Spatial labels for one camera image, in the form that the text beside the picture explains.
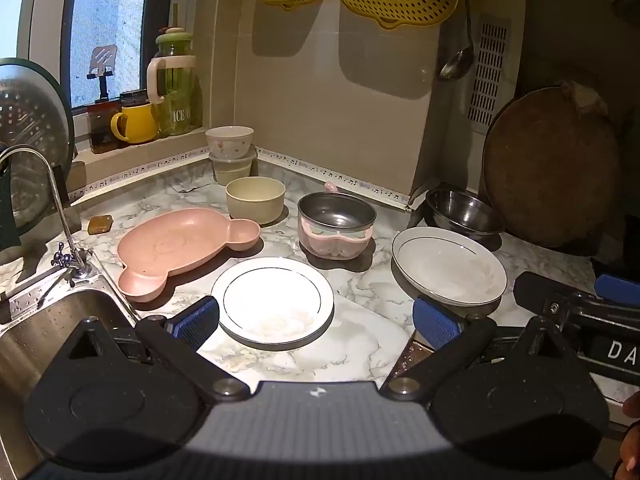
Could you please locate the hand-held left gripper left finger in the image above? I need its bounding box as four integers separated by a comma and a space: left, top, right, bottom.
60, 296, 251, 404

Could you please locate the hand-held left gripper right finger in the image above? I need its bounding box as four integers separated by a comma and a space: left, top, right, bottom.
379, 296, 581, 403

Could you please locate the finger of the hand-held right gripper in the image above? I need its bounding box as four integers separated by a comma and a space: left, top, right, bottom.
594, 273, 640, 307
514, 271, 601, 322

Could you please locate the white plate with dark rim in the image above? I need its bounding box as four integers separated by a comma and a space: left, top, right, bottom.
211, 256, 335, 352
391, 226, 508, 307

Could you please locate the pink bear-shaped plate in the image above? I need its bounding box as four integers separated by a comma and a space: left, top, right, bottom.
116, 207, 262, 303

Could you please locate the large steel bowl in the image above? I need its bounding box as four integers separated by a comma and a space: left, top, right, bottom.
425, 188, 507, 241

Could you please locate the beige bowl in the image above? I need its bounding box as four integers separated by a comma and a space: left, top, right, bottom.
208, 152, 257, 187
226, 176, 286, 226

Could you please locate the pink steel-lined bowl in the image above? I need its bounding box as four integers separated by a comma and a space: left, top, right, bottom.
297, 182, 377, 261

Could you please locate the person's right hand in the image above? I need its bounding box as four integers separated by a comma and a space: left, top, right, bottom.
612, 390, 640, 480

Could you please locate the round wooden cutting board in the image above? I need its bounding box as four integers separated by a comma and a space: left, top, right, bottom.
482, 86, 623, 248

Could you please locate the chrome gooseneck faucet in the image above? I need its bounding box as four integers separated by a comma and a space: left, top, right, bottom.
0, 144, 96, 281

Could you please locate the stainless steel sink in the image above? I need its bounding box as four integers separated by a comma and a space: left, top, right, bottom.
0, 280, 143, 480

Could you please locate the beige bowl under floral bowl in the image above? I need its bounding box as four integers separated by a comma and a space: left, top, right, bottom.
208, 152, 257, 187

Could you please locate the white floral bowl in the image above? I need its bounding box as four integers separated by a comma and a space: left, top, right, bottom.
205, 126, 255, 160

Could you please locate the music note trim tape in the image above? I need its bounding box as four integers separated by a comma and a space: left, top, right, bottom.
67, 146, 408, 211

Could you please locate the crumpled pale cloth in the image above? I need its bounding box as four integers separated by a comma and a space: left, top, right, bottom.
560, 79, 608, 116

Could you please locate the yellow mug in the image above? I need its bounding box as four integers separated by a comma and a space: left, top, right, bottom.
110, 102, 160, 144

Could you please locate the dark glass jar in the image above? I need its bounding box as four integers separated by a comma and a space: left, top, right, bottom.
86, 102, 121, 154

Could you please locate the green water jug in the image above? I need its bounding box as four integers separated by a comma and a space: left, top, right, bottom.
146, 25, 197, 137

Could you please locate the hanging steel ladle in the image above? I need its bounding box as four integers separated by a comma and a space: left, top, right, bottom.
439, 0, 476, 82

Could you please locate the steel colander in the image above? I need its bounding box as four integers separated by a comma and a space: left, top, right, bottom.
0, 57, 76, 256

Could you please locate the black spatula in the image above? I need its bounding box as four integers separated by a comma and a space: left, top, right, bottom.
86, 45, 118, 103

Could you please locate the window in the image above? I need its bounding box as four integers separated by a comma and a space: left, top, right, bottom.
0, 0, 151, 111

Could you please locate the dark green dotted strap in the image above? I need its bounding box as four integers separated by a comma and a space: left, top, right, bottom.
0, 167, 22, 252

